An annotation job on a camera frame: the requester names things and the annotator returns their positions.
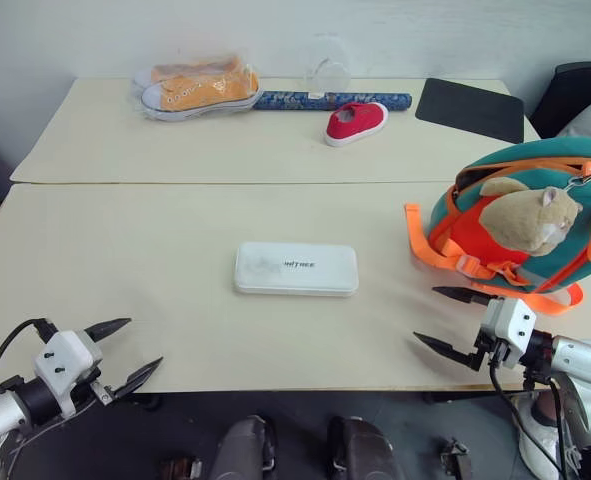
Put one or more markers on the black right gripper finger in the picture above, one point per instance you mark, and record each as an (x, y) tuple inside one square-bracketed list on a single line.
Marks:
[(445, 347), (462, 295)]

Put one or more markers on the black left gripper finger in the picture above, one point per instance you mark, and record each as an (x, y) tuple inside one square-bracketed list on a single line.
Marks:
[(109, 327), (137, 377)]

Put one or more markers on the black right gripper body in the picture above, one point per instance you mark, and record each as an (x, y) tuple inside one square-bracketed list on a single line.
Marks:
[(490, 350)]

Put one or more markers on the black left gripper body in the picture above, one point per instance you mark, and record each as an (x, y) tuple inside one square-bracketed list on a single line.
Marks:
[(102, 392)]

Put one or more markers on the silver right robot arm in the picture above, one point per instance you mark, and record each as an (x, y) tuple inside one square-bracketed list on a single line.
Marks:
[(582, 365)]

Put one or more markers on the teal orange plush hamster backpack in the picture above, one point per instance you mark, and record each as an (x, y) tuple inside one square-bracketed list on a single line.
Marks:
[(505, 220)]

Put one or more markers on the white rectangular case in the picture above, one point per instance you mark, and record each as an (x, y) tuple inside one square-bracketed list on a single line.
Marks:
[(296, 269)]

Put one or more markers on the white sneaker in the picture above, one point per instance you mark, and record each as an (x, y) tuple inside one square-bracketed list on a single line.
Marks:
[(537, 440)]

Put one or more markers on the small dark metal foot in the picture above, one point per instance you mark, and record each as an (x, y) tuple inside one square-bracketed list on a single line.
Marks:
[(456, 457)]

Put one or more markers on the dark rounded shape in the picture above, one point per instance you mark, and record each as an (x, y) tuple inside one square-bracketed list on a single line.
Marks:
[(360, 450), (242, 450)]

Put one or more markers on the black mouse mat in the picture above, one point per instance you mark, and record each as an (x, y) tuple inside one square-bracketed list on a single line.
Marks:
[(470, 110)]

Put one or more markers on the small red slip-on shoe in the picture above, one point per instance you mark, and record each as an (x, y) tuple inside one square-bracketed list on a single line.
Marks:
[(352, 125)]

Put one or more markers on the black chair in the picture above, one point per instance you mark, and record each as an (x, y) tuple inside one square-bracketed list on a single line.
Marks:
[(570, 90)]

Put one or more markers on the orange canvas sneaker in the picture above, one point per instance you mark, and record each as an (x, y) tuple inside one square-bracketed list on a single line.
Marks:
[(200, 92)]

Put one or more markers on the blue patterned paper roll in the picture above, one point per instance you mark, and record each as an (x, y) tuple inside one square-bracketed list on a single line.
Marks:
[(295, 100)]

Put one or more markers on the orange sneakers pair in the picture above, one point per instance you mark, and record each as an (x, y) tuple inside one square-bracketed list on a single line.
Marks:
[(247, 67)]

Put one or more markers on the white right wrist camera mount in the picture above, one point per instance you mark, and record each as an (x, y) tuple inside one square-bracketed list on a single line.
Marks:
[(510, 322)]

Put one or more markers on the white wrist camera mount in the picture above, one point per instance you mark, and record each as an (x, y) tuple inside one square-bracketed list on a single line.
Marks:
[(510, 322), (65, 352)]

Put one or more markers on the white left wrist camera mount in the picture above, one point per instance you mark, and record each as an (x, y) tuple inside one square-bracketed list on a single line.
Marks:
[(65, 352)]

